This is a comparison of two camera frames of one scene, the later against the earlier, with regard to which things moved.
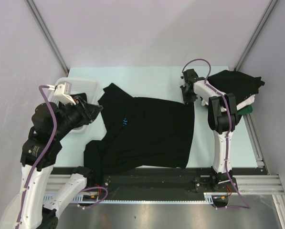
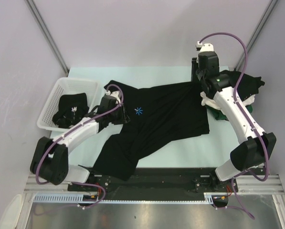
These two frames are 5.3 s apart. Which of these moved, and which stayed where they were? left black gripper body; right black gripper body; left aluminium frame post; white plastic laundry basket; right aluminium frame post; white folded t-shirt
Moved: left black gripper body; right black gripper body
Stayed: white plastic laundry basket; left aluminium frame post; white folded t-shirt; right aluminium frame post
